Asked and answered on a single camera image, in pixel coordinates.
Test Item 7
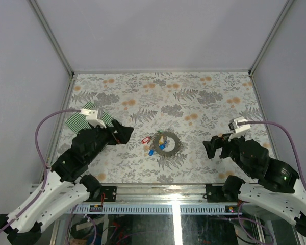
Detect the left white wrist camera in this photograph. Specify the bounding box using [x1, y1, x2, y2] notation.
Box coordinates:
[80, 108, 107, 129]

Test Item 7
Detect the left aluminium frame post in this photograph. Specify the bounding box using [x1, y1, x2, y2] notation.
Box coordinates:
[27, 0, 74, 77]

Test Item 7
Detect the metal key ring disc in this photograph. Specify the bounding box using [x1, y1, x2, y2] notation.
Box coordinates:
[149, 130, 182, 158]

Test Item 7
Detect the red key tag with key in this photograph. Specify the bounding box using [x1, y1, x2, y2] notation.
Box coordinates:
[141, 136, 151, 144]

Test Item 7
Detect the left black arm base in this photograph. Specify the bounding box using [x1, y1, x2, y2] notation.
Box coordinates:
[84, 176, 117, 203]

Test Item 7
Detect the aluminium front rail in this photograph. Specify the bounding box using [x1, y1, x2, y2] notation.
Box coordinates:
[28, 183, 271, 205]

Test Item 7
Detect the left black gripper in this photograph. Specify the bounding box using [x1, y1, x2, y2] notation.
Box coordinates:
[88, 120, 135, 164]

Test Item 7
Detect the right aluminium frame post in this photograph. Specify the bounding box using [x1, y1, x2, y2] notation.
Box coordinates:
[248, 0, 296, 75]

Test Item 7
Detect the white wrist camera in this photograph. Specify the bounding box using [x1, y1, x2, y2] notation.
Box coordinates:
[228, 116, 251, 142]
[80, 108, 107, 129]

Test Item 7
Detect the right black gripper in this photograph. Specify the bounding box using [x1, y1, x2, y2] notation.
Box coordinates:
[201, 129, 253, 176]

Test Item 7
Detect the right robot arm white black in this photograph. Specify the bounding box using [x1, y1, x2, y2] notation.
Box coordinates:
[203, 134, 306, 237]

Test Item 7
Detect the green striped cloth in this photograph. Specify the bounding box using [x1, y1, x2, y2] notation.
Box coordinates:
[65, 102, 114, 134]

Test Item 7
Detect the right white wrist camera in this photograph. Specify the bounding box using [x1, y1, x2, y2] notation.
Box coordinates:
[228, 116, 251, 142]

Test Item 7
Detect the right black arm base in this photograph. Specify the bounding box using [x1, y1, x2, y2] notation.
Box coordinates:
[203, 175, 245, 203]

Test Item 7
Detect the yellow key tag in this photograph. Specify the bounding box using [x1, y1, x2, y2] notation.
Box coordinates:
[159, 135, 167, 145]

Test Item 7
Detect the aluminium frame post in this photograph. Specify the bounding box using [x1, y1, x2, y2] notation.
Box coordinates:
[248, 0, 296, 75]
[27, 0, 74, 77]

